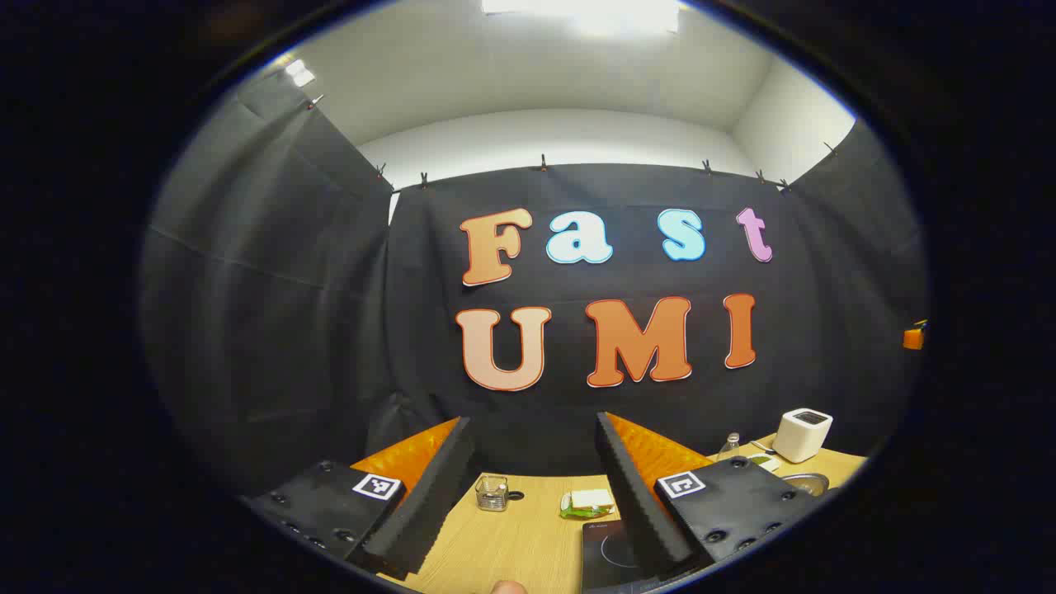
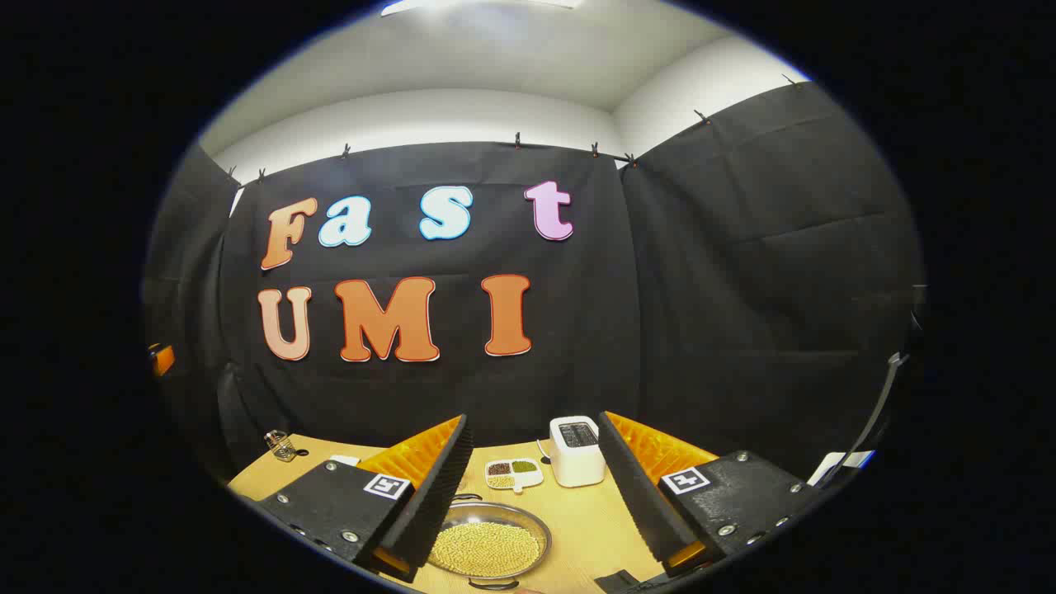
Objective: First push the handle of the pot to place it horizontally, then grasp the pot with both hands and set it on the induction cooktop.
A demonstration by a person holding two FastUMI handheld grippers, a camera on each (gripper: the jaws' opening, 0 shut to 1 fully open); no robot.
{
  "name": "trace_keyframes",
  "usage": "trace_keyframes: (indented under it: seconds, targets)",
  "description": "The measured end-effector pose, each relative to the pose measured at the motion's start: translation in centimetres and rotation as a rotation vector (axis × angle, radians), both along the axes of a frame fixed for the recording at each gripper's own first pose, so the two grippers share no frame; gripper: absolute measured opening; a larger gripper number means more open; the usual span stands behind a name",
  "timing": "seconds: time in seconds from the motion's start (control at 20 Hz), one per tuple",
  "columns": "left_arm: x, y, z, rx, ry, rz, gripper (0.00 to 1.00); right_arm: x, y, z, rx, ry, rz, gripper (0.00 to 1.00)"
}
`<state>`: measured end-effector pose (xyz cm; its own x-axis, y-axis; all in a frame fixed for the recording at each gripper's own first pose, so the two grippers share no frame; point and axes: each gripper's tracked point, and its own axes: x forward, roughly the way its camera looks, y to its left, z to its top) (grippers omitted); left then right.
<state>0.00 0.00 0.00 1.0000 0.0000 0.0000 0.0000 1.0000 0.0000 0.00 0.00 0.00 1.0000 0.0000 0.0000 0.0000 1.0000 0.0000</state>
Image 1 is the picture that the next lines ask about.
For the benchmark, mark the large ceiling light panel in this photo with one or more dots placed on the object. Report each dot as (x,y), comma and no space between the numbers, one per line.
(577,8)

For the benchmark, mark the small clear glass cup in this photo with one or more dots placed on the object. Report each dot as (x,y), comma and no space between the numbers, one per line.
(492,493)

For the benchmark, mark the black backdrop cloth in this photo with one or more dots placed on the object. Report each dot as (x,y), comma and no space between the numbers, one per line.
(330,330)

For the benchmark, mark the sandwich with lettuce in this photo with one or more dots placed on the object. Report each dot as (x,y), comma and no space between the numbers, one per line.
(589,500)

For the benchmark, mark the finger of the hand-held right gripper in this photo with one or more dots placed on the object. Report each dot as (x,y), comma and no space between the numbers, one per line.
(913,337)

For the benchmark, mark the clear plastic water bottle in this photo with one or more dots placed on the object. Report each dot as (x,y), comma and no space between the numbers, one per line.
(729,448)

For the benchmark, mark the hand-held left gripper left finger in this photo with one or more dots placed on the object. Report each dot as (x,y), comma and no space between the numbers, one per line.
(429,503)

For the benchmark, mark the small ceiling light panel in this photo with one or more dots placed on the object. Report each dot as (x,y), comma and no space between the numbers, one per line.
(299,73)

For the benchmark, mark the black induction cooktop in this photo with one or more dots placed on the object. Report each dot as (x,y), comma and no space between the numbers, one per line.
(606,554)

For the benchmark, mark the stainless steel pot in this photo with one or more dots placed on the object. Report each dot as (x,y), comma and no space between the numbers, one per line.
(807,483)

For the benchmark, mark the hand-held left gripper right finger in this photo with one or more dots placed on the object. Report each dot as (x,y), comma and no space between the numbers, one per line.
(639,511)

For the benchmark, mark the white divided plate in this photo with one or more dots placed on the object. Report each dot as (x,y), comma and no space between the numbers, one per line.
(767,464)

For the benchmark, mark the white toaster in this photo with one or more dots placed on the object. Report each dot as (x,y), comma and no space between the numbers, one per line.
(800,437)

